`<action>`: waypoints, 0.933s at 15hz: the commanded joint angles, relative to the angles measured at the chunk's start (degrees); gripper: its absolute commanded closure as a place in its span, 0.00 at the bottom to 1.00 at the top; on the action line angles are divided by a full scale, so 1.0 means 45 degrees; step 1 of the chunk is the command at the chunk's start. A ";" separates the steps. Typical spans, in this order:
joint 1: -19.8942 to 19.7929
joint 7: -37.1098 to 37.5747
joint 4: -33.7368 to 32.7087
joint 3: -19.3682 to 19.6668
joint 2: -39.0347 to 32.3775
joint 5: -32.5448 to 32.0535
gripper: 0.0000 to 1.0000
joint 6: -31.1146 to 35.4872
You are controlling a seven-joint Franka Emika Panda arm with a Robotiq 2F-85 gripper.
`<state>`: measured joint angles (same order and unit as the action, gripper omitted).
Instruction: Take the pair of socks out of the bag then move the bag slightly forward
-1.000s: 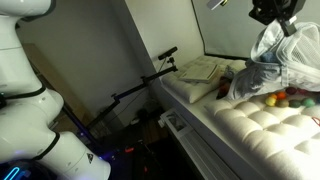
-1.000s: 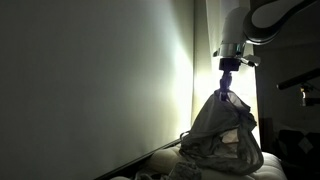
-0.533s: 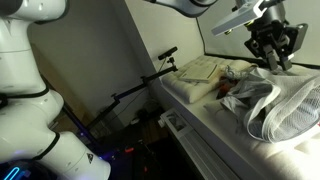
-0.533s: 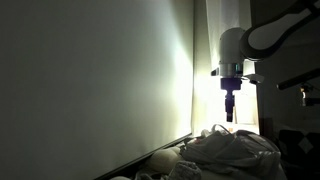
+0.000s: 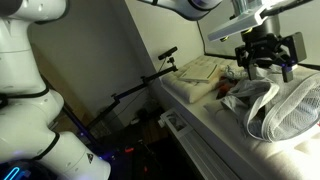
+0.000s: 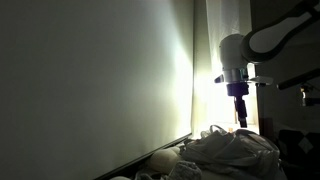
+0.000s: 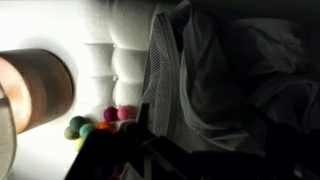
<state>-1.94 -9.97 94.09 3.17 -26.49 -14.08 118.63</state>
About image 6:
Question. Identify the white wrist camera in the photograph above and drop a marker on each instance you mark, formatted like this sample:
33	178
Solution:
261	80

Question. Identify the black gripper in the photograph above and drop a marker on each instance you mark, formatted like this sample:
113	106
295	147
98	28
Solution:
237	89

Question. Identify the gray white knitted cloth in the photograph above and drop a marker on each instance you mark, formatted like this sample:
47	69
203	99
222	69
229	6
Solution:
185	170

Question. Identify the white screen with black border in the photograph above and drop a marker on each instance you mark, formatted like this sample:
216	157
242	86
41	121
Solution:
100	83

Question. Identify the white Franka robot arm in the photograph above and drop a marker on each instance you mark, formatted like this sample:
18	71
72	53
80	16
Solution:
230	50

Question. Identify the white curtain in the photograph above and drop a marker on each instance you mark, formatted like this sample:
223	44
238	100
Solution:
216	26

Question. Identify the white mesh laundry bag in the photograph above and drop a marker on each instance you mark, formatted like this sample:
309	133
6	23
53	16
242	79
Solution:
233	150

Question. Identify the white tufted cushion mat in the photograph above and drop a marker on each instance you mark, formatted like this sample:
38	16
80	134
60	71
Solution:
163	160

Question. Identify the black camera mount with bar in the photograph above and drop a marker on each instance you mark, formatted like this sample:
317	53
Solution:
296	80

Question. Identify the dark argyle patterned item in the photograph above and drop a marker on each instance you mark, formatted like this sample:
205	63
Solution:
305	145

